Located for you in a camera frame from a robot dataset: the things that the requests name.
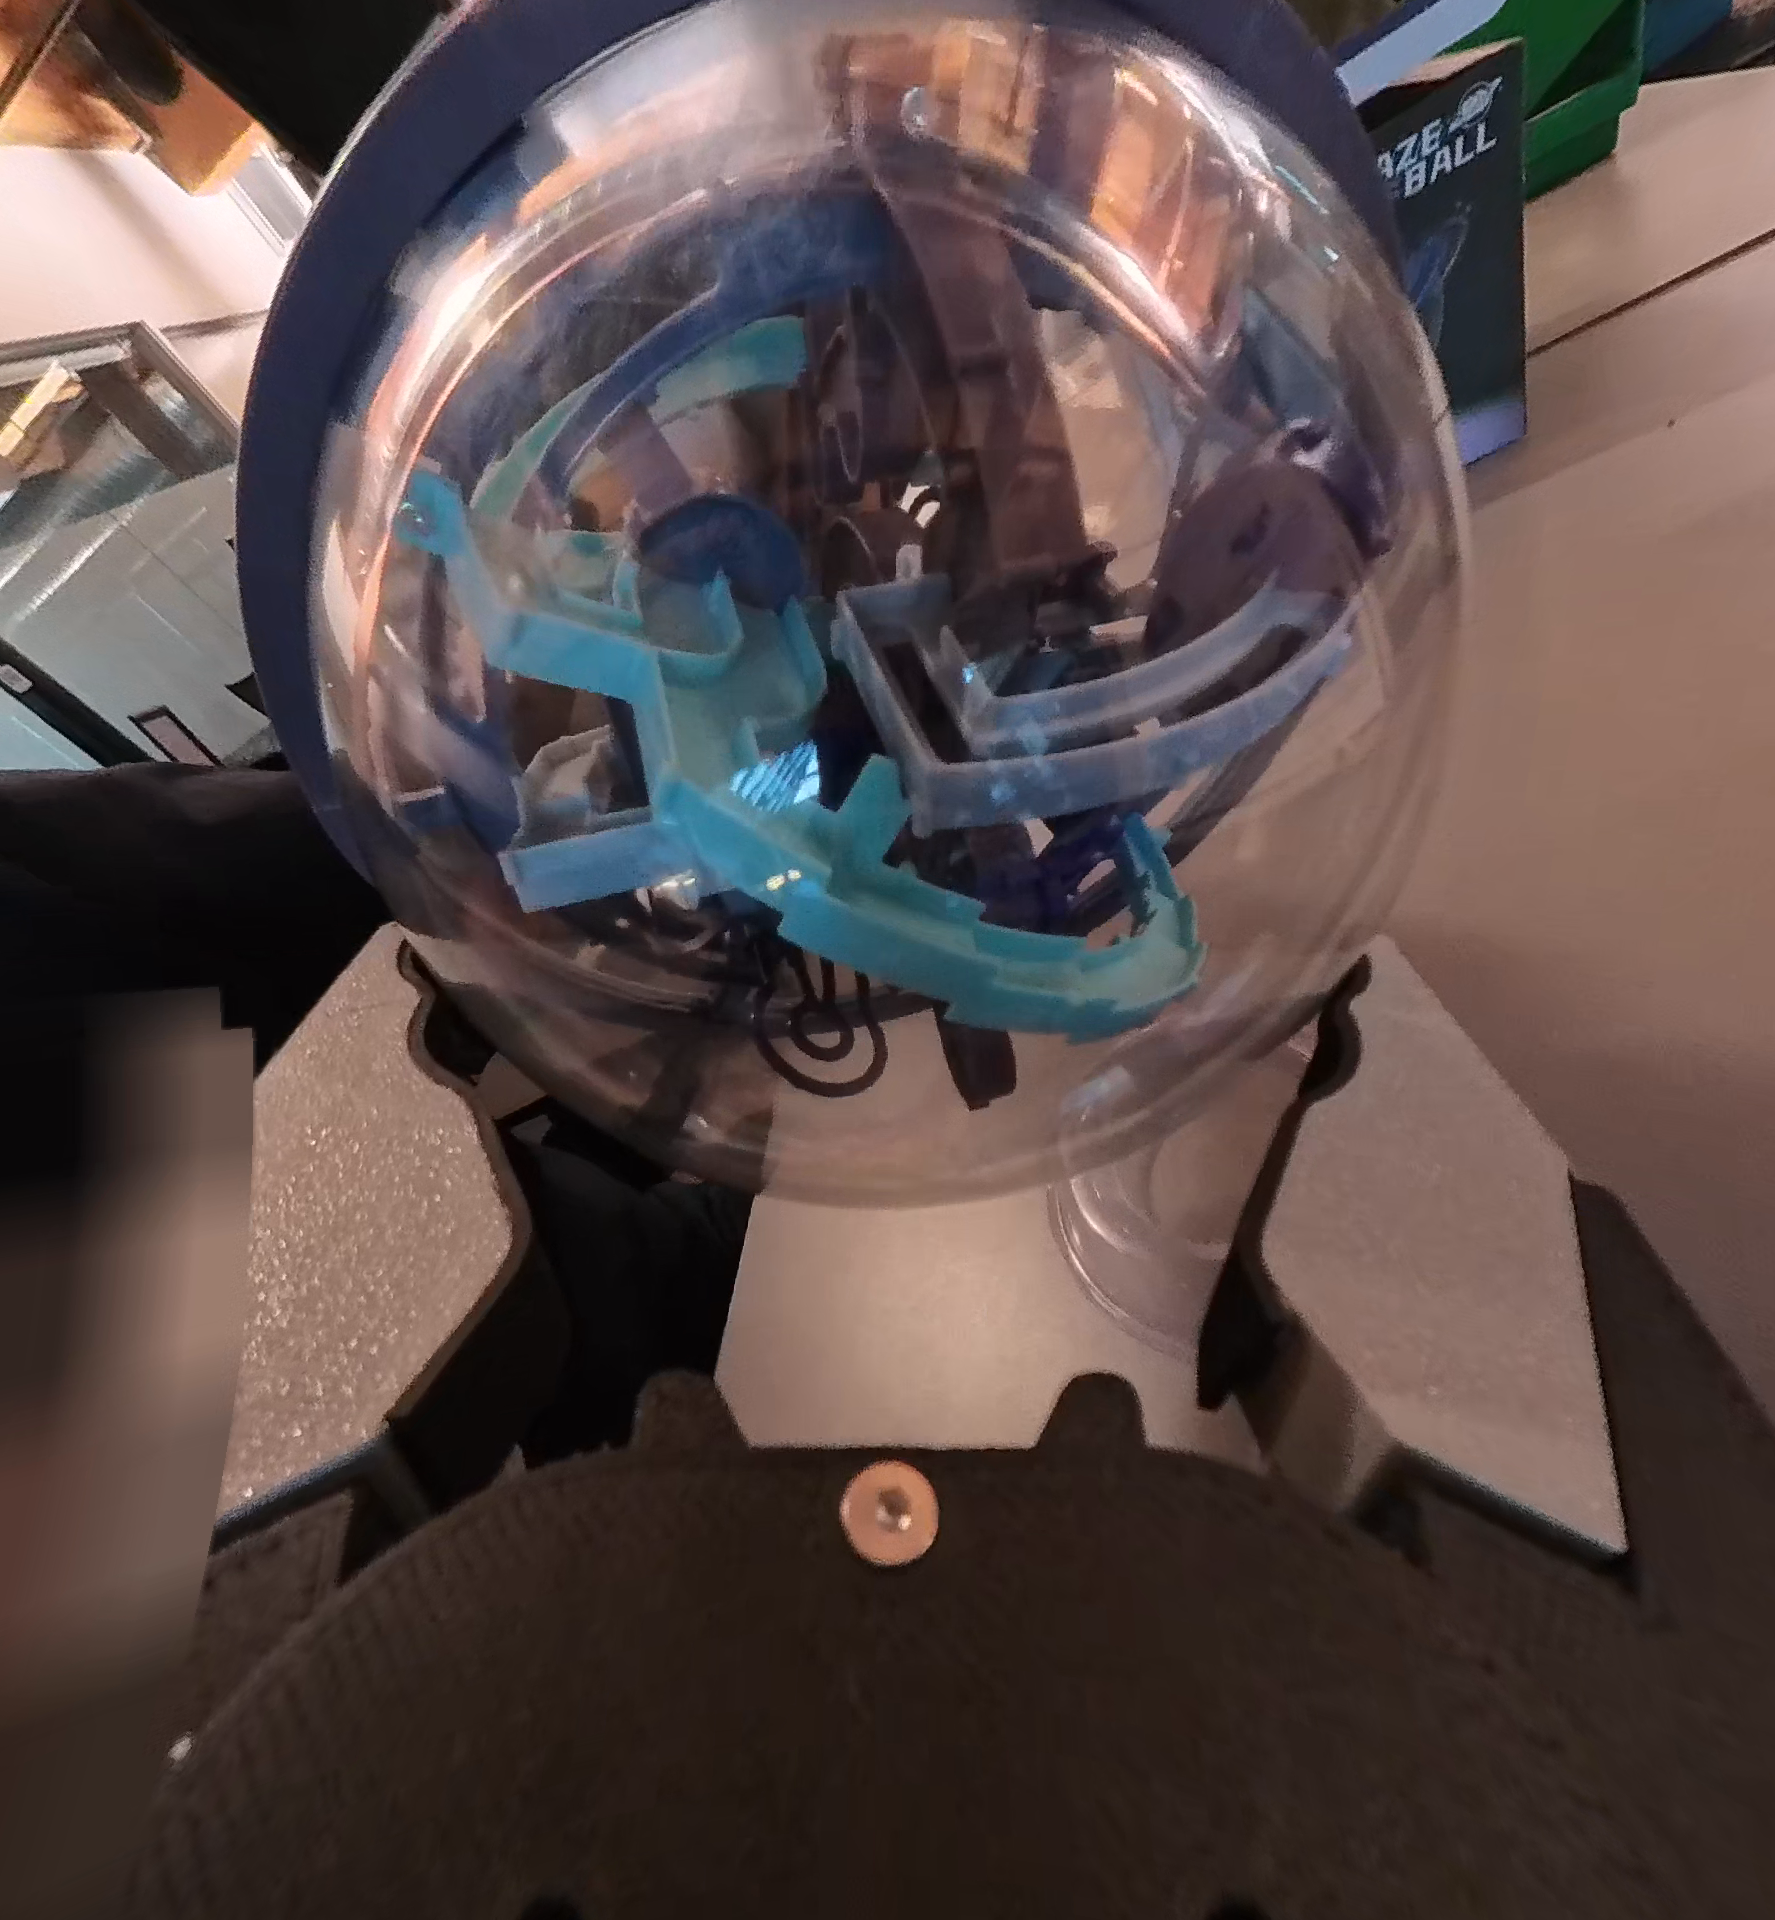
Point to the clear plastic ball stand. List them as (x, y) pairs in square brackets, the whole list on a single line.
[(1141, 1259)]

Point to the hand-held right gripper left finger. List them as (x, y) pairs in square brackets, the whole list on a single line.
[(363, 1230)]

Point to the clear plastic maze ball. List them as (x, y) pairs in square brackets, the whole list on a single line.
[(858, 599)]

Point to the dark maze ball packaging box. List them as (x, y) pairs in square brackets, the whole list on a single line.
[(1473, 270)]

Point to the green plastic bin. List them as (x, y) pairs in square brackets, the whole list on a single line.
[(1577, 104)]

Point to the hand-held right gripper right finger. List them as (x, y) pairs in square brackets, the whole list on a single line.
[(1441, 1291)]

